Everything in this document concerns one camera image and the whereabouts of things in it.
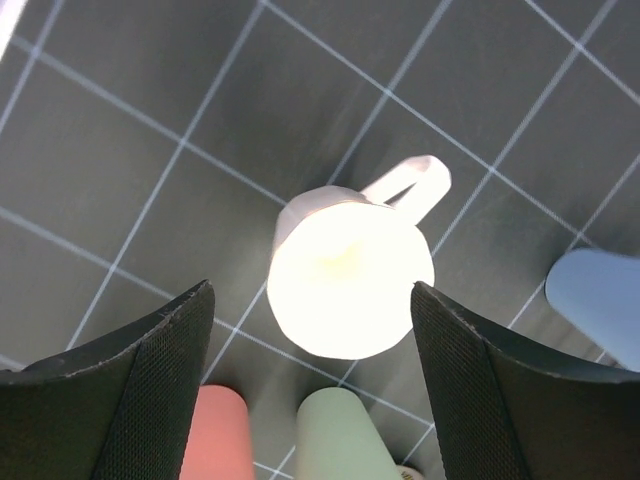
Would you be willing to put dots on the white faceted mug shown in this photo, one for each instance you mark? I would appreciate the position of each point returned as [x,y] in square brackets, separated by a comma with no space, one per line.
[344,262]

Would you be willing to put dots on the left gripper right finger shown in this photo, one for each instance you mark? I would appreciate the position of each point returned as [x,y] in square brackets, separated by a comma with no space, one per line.
[508,407]

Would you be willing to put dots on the blue plastic cup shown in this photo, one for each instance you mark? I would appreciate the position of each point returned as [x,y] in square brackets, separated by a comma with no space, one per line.
[598,293]

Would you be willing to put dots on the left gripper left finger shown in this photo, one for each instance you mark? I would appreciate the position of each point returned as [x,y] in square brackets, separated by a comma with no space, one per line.
[117,407]

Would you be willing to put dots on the pink plastic cup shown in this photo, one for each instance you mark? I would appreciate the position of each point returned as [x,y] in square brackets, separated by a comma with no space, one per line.
[219,444]

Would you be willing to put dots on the green plastic cup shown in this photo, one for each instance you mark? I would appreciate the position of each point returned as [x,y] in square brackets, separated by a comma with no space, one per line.
[337,439]

